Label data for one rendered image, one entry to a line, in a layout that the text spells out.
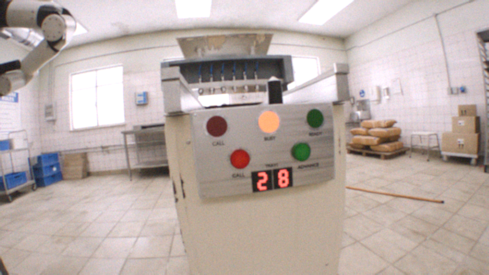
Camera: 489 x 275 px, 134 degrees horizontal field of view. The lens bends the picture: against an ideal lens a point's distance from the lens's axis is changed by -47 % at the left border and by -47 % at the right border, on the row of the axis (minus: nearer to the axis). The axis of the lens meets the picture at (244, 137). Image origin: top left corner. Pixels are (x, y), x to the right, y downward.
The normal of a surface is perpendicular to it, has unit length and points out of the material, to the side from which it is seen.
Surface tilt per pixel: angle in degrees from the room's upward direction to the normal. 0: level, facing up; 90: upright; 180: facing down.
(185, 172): 90
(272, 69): 90
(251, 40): 115
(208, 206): 90
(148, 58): 90
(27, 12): 119
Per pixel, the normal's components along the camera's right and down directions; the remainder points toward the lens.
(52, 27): 0.44, 0.51
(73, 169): 0.16, -0.34
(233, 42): 0.16, 0.47
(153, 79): 0.22, 0.05
